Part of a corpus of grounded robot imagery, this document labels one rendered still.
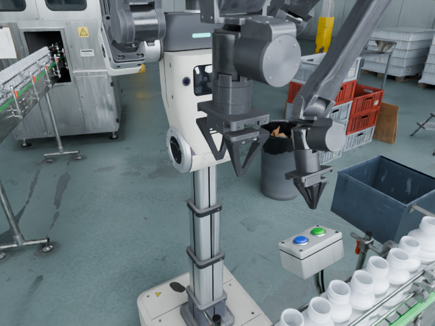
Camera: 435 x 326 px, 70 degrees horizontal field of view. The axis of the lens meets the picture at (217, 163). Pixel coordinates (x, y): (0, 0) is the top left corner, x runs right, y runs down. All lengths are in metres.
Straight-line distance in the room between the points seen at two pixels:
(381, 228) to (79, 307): 1.71
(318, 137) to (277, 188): 2.15
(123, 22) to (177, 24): 0.25
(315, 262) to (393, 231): 0.68
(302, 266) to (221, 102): 0.47
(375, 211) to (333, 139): 0.79
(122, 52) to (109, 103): 3.23
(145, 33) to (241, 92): 0.37
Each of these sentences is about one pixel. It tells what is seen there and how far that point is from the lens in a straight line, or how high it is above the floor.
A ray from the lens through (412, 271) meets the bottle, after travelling 0.84.
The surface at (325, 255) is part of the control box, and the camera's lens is 0.82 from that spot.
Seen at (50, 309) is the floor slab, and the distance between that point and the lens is 2.27.
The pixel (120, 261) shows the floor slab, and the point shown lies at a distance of 2.38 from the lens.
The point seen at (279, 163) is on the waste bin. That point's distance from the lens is 2.67.
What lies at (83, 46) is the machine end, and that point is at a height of 1.16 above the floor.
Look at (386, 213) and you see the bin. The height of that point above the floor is 0.88.
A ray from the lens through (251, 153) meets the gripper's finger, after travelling 0.47.
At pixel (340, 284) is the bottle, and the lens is 0.67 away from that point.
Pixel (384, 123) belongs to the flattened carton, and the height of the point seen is 0.24.
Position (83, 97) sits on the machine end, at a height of 0.59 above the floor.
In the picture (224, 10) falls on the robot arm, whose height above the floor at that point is 1.62.
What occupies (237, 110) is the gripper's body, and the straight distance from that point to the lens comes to 0.44.
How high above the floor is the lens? 1.63
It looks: 28 degrees down
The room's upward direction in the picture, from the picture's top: straight up
